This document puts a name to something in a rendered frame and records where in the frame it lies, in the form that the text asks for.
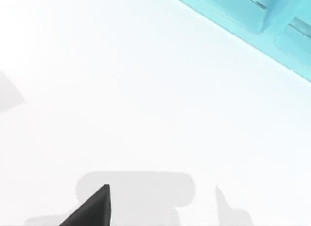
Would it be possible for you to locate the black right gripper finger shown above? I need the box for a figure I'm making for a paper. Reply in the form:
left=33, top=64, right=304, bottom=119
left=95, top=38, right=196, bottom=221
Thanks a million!
left=58, top=184, right=112, bottom=226

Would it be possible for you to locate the light blue rack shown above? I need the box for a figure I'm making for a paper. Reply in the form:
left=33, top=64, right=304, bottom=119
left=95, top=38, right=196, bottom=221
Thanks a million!
left=166, top=0, right=311, bottom=84

